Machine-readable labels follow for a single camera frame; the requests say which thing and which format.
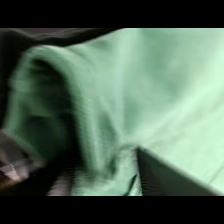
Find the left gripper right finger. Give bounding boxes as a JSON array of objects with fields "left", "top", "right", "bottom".
[{"left": 135, "top": 145, "right": 222, "bottom": 197}]

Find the green T-shirt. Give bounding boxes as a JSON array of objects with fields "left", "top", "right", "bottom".
[{"left": 2, "top": 28, "right": 224, "bottom": 197}]

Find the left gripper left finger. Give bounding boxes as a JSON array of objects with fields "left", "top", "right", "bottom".
[{"left": 0, "top": 130, "right": 69, "bottom": 197}]

